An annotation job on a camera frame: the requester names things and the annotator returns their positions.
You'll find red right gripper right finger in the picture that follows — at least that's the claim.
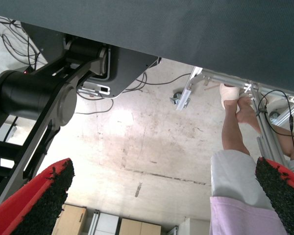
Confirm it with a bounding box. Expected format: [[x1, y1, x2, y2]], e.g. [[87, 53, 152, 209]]
[[255, 156, 294, 235]]

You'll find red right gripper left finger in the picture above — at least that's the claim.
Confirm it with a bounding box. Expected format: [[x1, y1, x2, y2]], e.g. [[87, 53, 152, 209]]
[[0, 158, 75, 235]]

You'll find light wooden cabinet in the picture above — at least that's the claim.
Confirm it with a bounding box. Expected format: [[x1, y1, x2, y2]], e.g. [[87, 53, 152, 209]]
[[119, 217, 162, 235], [52, 204, 88, 235]]

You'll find person in pale clothes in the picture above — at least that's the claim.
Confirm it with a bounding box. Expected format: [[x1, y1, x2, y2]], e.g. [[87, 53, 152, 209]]
[[209, 82, 294, 235]]

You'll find grey caster wheel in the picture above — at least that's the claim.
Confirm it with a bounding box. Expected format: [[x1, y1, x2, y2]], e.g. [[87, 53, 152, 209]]
[[170, 92, 183, 105], [269, 111, 282, 124]]

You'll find white cabinet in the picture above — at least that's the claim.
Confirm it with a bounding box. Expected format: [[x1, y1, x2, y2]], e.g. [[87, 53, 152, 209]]
[[87, 210, 121, 235]]

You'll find black robot chassis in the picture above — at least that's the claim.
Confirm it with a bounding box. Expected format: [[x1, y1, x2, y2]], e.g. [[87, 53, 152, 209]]
[[0, 21, 162, 212]]

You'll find white device with port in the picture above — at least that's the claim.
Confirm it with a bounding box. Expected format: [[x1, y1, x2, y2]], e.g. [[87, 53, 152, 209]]
[[77, 82, 112, 99]]

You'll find dark grey table cloth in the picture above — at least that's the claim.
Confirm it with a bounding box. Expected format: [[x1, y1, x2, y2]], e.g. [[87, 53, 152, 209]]
[[0, 0, 294, 97]]

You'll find black cable with inline connector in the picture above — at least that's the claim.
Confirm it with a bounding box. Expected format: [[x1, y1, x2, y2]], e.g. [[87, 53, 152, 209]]
[[257, 90, 294, 177]]

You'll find black floor cable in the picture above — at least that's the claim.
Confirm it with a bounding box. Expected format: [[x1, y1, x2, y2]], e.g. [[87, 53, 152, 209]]
[[122, 71, 199, 94], [0, 13, 44, 73], [74, 97, 114, 115]]

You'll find aluminium profile frame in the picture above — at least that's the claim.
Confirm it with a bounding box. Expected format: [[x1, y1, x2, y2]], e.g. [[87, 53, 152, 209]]
[[175, 66, 294, 164]]

